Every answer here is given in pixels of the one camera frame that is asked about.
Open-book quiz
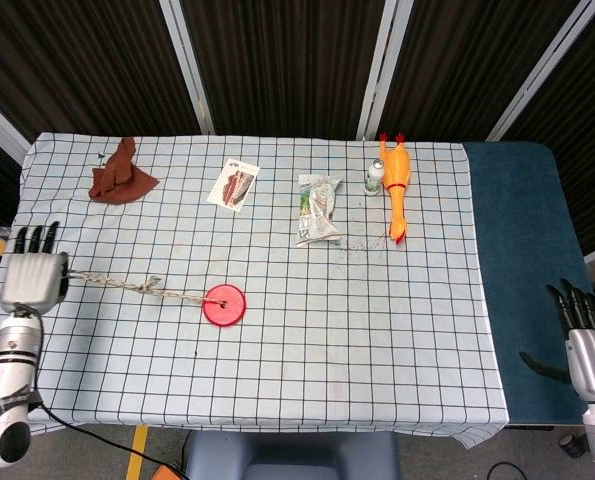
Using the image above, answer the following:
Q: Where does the white black checked tablecloth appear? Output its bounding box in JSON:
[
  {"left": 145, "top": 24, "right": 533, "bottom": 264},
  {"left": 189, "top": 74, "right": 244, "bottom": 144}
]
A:
[{"left": 0, "top": 132, "right": 508, "bottom": 449}]

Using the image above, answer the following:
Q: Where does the brown crumpled cloth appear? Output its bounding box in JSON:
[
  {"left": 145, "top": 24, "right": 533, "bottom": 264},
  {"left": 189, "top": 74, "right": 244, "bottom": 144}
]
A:
[{"left": 87, "top": 137, "right": 161, "bottom": 205}]

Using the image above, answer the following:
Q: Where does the red disc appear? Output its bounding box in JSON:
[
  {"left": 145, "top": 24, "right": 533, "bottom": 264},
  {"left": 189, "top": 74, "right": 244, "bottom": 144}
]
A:
[{"left": 201, "top": 283, "right": 248, "bottom": 328}]

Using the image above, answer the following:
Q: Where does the black floor cable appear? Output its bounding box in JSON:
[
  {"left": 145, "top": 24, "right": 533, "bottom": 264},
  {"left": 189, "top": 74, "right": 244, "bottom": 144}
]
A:
[{"left": 485, "top": 460, "right": 524, "bottom": 480}]

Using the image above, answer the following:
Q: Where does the black round cap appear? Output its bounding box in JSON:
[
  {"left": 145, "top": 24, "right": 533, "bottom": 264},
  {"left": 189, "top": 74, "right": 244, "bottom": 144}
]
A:
[{"left": 559, "top": 433, "right": 587, "bottom": 459}]

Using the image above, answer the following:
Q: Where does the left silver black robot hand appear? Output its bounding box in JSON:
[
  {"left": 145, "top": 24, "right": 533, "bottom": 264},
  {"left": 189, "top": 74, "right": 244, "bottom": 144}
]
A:
[{"left": 0, "top": 219, "right": 71, "bottom": 315}]

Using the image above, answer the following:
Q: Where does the orange flat object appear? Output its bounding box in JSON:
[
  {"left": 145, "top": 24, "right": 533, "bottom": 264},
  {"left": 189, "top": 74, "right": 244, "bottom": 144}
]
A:
[{"left": 149, "top": 464, "right": 188, "bottom": 480}]

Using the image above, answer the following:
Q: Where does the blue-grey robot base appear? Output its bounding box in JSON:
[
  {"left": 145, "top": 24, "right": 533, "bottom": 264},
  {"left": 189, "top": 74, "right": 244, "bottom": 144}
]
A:
[{"left": 184, "top": 429, "right": 401, "bottom": 480}]

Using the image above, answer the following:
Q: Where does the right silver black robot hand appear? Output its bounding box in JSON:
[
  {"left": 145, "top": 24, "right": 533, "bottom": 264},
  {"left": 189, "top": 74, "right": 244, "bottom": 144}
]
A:
[{"left": 519, "top": 277, "right": 595, "bottom": 404}]

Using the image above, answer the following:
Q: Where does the teal table mat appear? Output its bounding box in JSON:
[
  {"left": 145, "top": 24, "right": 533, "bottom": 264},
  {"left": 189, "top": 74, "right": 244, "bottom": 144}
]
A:
[{"left": 461, "top": 141, "right": 595, "bottom": 429}]

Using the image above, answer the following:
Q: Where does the crumpled snack bag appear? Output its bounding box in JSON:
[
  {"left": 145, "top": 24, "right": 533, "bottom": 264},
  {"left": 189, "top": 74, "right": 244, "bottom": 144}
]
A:
[{"left": 295, "top": 173, "right": 345, "bottom": 249}]

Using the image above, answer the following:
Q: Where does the small white plastic bottle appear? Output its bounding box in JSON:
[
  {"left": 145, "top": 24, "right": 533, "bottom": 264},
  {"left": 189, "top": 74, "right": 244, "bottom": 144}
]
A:
[{"left": 362, "top": 158, "right": 387, "bottom": 197}]

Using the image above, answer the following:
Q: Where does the beige braided rope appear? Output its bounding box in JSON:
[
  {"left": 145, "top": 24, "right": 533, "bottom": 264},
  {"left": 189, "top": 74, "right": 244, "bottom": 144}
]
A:
[{"left": 64, "top": 268, "right": 228, "bottom": 307}]

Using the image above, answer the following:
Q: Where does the printed paper card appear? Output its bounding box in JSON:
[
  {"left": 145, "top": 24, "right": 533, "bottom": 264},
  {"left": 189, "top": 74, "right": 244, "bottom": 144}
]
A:
[{"left": 206, "top": 158, "right": 261, "bottom": 214}]

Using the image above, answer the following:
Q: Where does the orange rubber chicken toy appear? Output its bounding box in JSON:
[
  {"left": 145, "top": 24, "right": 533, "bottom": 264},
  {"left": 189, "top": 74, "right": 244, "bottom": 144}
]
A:
[{"left": 378, "top": 132, "right": 414, "bottom": 246}]

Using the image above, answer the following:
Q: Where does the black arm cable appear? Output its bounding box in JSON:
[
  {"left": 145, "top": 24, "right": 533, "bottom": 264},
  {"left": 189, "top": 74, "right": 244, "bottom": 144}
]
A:
[{"left": 24, "top": 307, "right": 191, "bottom": 476}]

